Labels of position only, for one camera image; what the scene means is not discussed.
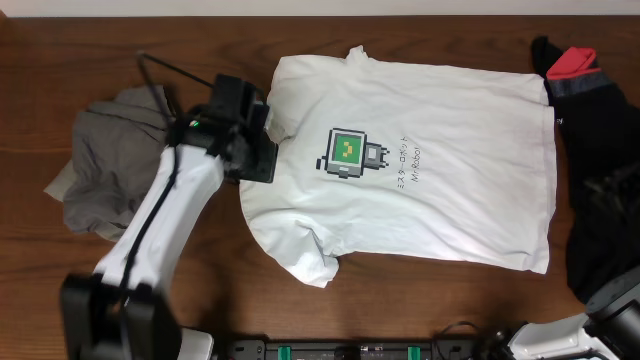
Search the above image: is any grey folded garment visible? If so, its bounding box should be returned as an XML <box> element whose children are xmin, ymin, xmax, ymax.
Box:
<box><xmin>44</xmin><ymin>87</ymin><xmax>167</xmax><ymax>242</ymax></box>

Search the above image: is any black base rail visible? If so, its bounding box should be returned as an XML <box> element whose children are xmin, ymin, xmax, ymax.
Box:
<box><xmin>211</xmin><ymin>321</ymin><xmax>505</xmax><ymax>360</ymax></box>

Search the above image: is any white printed t-shirt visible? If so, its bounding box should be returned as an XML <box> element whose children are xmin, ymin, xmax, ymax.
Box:
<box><xmin>239</xmin><ymin>47</ymin><xmax>557</xmax><ymax>287</ymax></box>

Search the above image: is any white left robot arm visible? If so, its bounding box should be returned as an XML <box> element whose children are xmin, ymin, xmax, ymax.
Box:
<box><xmin>60</xmin><ymin>125</ymin><xmax>278</xmax><ymax>360</ymax></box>

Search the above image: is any black garment with red collar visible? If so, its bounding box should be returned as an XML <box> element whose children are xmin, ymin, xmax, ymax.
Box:
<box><xmin>531</xmin><ymin>36</ymin><xmax>639</xmax><ymax>303</ymax></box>

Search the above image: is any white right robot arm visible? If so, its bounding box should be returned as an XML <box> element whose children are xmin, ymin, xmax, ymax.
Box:
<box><xmin>490</xmin><ymin>268</ymin><xmax>639</xmax><ymax>360</ymax></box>

